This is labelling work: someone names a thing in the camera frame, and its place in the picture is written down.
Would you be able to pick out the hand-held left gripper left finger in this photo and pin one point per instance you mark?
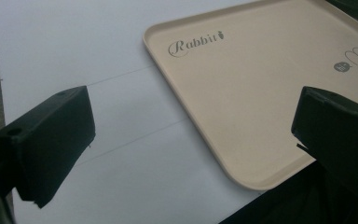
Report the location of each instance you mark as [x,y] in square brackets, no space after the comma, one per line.
[48,146]

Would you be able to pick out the dark cloth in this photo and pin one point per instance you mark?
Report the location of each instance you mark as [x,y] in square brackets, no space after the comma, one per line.
[301,199]

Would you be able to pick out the beige plastic tray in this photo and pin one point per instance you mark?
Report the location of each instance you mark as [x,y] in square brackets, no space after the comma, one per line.
[245,102]

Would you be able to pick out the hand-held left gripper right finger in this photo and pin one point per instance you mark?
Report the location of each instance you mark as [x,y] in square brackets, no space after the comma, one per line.
[338,137]

